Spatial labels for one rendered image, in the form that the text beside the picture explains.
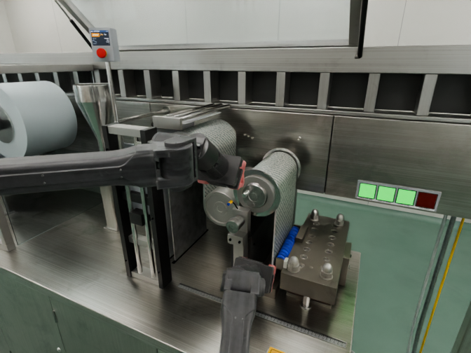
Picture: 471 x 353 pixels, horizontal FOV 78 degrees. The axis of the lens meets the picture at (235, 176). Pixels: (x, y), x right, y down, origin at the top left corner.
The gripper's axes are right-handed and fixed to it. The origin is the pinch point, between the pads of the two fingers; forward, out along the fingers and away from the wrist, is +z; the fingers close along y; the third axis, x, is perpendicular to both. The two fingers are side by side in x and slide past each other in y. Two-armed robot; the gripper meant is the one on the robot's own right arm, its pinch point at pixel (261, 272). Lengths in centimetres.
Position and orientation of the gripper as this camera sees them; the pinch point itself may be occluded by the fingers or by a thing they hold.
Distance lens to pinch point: 85.9
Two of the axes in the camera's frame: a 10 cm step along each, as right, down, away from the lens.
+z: 3.5, 2.1, 9.1
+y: 9.1, 1.5, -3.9
